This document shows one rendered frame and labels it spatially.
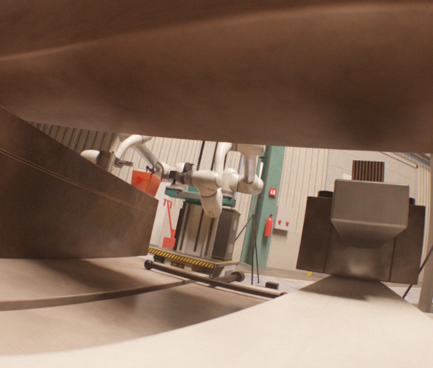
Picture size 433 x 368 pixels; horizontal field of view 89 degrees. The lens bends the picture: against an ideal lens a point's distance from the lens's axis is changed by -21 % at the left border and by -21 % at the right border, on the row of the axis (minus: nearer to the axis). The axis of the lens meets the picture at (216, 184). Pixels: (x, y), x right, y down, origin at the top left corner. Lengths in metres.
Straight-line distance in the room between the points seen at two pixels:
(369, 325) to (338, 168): 10.00
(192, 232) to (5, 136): 2.21
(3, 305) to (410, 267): 0.90
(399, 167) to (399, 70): 12.12
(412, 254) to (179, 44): 0.75
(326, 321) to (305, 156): 9.38
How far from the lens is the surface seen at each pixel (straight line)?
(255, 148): 1.90
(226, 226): 2.73
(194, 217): 2.72
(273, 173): 7.59
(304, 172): 9.38
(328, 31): 0.49
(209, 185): 1.44
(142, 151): 2.46
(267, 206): 7.39
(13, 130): 0.79
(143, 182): 1.66
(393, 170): 12.30
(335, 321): 0.20
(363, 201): 0.32
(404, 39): 0.51
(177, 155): 8.16
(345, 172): 10.33
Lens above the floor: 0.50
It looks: 11 degrees up
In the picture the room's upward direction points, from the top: 12 degrees clockwise
